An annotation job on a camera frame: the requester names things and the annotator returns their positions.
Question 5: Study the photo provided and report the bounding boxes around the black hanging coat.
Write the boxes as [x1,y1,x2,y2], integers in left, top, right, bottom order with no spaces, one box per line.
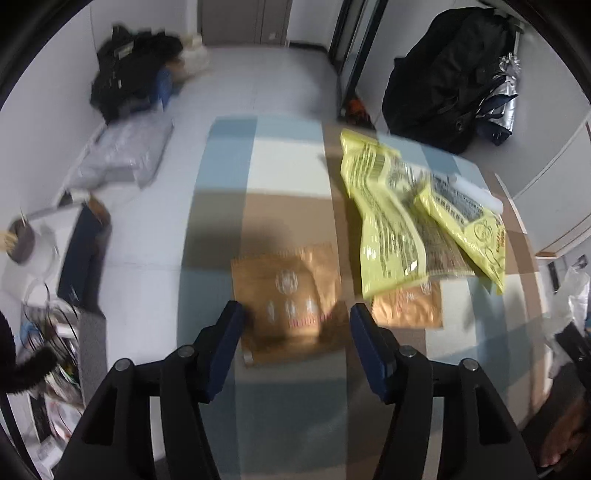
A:
[382,7,518,155]

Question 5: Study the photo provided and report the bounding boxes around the grey brown door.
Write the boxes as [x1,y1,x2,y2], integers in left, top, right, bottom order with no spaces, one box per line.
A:
[198,0,291,47]

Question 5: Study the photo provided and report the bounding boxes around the dark blue box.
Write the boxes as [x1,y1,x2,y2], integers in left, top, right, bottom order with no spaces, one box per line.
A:
[57,203,112,315]

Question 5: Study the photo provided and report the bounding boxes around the tangled cables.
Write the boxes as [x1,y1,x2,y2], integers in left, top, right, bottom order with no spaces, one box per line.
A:
[21,284,86,411]

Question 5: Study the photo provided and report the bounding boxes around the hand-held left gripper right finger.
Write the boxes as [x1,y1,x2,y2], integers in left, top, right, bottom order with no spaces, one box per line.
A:
[349,303,539,480]

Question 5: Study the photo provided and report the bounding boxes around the black clothes pile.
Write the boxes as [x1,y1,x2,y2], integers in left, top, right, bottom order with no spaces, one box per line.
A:
[90,25,185,123]

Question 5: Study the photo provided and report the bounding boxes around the white plastic bag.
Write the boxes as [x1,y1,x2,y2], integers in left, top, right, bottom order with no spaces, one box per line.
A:
[551,263,591,324]

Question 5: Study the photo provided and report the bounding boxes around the brown foil packet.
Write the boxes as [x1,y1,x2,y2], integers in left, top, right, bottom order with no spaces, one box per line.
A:
[230,243,350,368]
[370,279,445,329]

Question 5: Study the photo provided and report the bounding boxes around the yellow snack bag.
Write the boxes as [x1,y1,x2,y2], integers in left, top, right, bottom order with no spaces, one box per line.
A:
[340,129,428,301]

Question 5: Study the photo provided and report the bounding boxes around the dark door frame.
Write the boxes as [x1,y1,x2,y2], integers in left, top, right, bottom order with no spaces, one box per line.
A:
[329,0,389,93]

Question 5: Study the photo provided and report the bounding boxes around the orange black shoe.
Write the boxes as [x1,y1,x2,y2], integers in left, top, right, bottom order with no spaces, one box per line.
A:
[344,98,372,126]

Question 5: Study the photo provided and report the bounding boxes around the checked bed blanket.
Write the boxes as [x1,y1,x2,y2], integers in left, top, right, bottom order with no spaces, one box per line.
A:
[178,115,550,480]

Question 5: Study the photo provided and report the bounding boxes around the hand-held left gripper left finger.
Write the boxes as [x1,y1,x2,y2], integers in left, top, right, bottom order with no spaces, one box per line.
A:
[53,300,245,480]

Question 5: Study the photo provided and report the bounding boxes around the person's foot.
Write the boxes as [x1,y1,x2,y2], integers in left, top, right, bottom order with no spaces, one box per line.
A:
[538,406,591,469]

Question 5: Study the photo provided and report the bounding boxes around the beige bag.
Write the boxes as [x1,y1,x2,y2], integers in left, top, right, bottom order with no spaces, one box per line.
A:
[178,37,211,79]

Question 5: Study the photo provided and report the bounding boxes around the black fuzzy cloth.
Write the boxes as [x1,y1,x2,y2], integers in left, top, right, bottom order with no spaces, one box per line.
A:
[0,311,58,395]

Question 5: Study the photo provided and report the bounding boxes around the white nightstand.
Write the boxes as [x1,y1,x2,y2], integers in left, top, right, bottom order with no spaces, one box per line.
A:
[0,203,109,476]

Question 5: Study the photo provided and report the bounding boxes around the silver folded umbrella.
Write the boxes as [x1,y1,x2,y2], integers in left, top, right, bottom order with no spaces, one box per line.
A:
[475,53,525,146]

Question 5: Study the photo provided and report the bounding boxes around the blue bag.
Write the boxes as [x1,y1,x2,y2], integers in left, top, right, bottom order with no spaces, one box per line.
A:
[154,69,175,112]

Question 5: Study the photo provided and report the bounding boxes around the small yellow packet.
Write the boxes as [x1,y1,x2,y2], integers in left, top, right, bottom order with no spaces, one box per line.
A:
[416,173,507,296]

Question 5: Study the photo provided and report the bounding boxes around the clear plastic bag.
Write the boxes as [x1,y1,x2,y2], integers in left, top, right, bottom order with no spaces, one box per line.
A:
[65,117,175,190]

